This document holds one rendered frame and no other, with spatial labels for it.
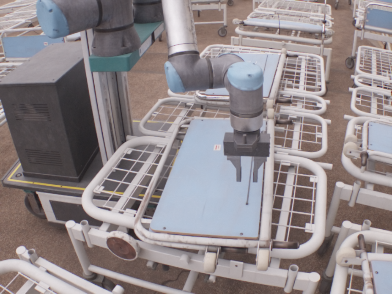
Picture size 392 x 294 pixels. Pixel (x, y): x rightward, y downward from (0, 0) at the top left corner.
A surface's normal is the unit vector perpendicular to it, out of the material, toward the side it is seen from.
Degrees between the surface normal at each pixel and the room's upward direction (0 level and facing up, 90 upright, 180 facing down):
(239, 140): 3
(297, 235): 0
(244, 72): 4
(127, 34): 70
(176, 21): 60
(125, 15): 90
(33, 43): 90
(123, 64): 90
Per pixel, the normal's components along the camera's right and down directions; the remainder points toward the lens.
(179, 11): 0.17, 0.00
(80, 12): 0.68, 0.30
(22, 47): -0.28, 0.53
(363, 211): -0.04, -0.84
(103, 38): -0.25, 0.22
